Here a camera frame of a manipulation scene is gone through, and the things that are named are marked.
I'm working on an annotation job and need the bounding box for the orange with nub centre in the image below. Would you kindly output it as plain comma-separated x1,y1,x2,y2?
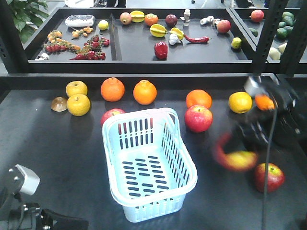
133,80,157,105

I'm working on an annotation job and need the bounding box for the yellow round citrus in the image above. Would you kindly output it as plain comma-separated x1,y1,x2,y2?
66,80,88,97
67,94,91,116

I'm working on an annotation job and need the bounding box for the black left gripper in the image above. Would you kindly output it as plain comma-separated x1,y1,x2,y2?
0,203,89,230

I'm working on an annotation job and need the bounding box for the white electronic scale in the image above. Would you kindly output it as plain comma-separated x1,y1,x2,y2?
65,14,95,27

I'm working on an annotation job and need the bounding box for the red apple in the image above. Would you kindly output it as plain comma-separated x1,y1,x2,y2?
213,133,258,172
185,105,213,133
100,108,126,126
254,163,285,193

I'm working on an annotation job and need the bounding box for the white garlic bulb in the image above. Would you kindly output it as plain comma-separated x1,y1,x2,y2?
168,34,181,46

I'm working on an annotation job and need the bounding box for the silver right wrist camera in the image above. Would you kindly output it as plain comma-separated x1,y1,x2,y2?
244,76,265,97

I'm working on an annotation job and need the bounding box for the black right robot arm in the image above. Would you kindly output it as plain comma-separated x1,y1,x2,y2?
235,75,307,151

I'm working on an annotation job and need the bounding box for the orange with nub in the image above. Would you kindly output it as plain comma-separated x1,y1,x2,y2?
101,77,125,102
133,80,157,105
254,94,275,111

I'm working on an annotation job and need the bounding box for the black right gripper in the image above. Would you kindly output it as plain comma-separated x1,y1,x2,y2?
234,107,282,150

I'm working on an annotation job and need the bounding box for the black fruit display stand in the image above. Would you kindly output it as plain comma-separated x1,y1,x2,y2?
0,0,307,230

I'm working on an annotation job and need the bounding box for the red bell pepper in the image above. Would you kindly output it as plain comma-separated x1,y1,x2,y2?
154,42,168,60

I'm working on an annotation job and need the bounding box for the large orange back left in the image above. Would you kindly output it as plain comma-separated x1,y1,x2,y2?
186,89,213,109

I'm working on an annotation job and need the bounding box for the red chili pepper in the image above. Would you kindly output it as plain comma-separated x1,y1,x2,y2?
184,34,210,44

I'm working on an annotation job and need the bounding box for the green potted plant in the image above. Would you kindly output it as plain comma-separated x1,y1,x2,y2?
6,0,48,44

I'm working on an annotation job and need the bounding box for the light blue plastic basket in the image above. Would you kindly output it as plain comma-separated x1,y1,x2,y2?
102,108,198,223

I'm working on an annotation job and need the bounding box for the orange with nub left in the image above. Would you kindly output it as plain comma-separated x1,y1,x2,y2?
101,77,125,102

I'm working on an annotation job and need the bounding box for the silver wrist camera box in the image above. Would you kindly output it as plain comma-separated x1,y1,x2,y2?
5,164,40,196

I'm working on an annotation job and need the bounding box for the red apple beside basket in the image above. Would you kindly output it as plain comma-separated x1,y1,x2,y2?
100,108,126,126

